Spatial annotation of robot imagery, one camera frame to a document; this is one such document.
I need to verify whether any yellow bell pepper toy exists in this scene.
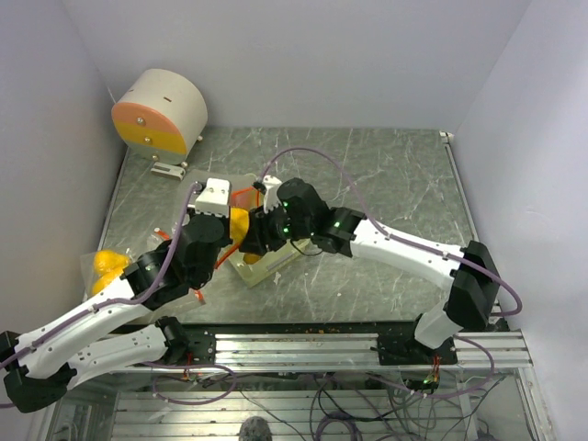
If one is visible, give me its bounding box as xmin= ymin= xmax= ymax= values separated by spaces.
xmin=91 ymin=267 xmax=123 ymax=296

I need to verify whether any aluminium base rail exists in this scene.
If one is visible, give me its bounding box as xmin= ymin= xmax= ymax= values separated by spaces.
xmin=54 ymin=321 xmax=534 ymax=373

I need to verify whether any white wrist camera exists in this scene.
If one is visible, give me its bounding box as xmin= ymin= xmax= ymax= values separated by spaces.
xmin=194 ymin=178 xmax=231 ymax=218
xmin=253 ymin=175 xmax=282 ymax=214

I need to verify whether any pale green plastic basket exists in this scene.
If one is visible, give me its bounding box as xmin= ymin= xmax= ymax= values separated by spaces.
xmin=228 ymin=243 xmax=301 ymax=288

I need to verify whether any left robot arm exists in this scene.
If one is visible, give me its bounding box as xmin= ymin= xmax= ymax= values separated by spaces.
xmin=1 ymin=213 xmax=232 ymax=413

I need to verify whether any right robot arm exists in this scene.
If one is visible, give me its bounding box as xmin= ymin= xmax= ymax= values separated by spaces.
xmin=240 ymin=176 xmax=499 ymax=364

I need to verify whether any yellow lemon toy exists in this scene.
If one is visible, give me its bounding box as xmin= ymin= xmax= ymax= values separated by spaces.
xmin=93 ymin=249 xmax=130 ymax=276

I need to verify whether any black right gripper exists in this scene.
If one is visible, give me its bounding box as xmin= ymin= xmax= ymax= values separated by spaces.
xmin=241 ymin=199 xmax=314 ymax=255

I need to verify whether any yellow banana bunch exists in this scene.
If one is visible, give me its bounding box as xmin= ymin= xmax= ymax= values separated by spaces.
xmin=229 ymin=207 xmax=249 ymax=255

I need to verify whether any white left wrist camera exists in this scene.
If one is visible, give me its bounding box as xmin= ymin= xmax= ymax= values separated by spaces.
xmin=194 ymin=178 xmax=231 ymax=218

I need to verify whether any clear zip bag red zipper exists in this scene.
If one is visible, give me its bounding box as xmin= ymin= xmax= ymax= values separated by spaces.
xmin=81 ymin=218 xmax=226 ymax=325

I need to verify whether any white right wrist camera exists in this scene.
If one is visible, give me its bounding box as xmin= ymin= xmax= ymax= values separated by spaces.
xmin=253 ymin=175 xmax=282 ymax=214

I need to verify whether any small white clip block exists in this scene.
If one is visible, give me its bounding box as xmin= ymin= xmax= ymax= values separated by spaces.
xmin=151 ymin=162 xmax=186 ymax=181

